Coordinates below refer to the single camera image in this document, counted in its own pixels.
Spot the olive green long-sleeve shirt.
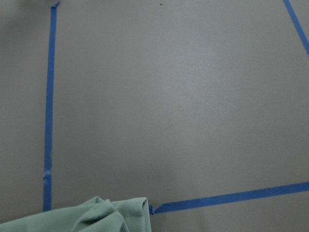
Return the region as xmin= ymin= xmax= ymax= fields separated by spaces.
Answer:
xmin=0 ymin=196 xmax=152 ymax=232

